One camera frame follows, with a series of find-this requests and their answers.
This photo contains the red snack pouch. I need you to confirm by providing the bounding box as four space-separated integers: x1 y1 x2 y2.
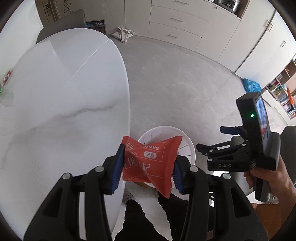
122 136 182 198

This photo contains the pink white trash bin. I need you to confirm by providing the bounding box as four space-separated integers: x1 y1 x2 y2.
138 126 196 189

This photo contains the person's right hand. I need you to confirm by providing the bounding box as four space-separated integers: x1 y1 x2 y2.
243 156 295 207

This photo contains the blue plastic bag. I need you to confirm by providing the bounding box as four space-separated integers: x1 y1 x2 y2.
243 78 262 92

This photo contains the white drawer cabinet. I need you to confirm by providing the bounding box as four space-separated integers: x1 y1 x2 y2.
149 1 240 61

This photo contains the white tote bag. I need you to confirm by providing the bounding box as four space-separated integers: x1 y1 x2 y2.
111 27 134 43

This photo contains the grey dining chair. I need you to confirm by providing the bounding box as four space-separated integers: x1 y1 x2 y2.
36 9 86 44

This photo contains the wooden door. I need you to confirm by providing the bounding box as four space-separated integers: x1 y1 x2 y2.
35 0 59 27

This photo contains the red snack packet by wall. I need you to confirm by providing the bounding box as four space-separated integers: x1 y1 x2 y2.
3 71 11 84

